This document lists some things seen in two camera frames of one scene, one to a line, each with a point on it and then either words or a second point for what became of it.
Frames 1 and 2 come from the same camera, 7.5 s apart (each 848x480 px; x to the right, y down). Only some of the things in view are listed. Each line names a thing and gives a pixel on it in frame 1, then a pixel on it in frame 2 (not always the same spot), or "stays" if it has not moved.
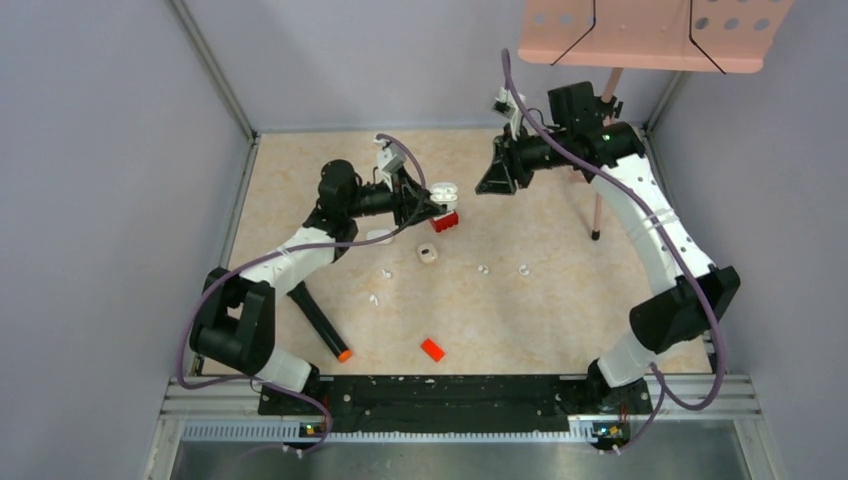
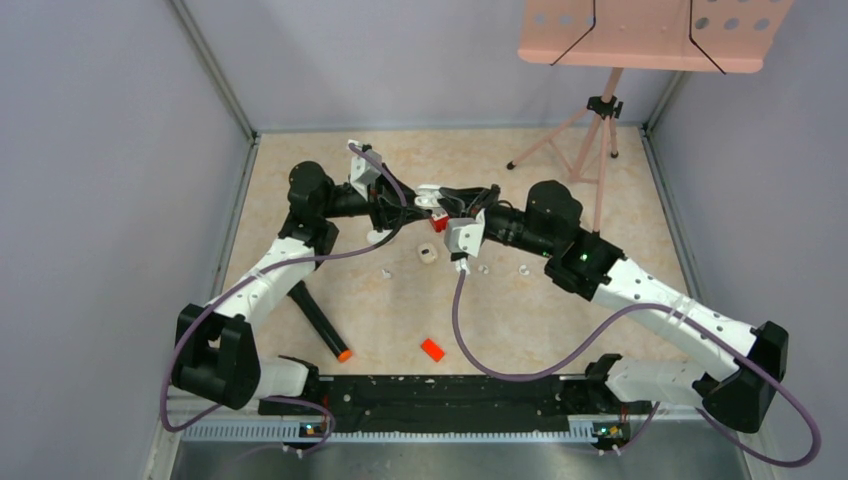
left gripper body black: (379, 197) stays
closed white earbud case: (379, 233) stays
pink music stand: (716, 36) stays
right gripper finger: (499, 178) → (453, 206)
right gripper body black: (534, 154) → (512, 230)
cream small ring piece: (427, 253) stays
